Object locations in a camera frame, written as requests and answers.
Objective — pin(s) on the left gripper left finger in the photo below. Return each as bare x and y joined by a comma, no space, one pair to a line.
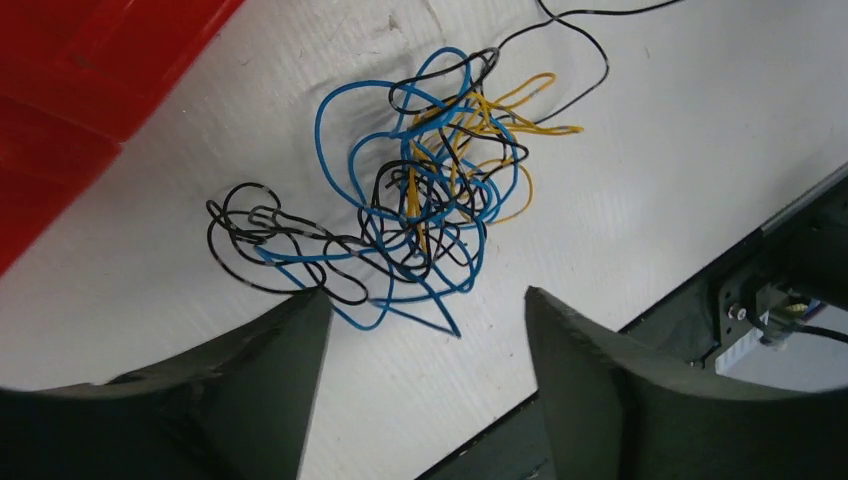
236,407

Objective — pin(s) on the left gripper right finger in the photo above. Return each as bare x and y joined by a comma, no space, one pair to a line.
617,409

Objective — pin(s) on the red two-compartment plastic bin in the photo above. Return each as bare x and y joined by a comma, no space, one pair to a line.
78,79

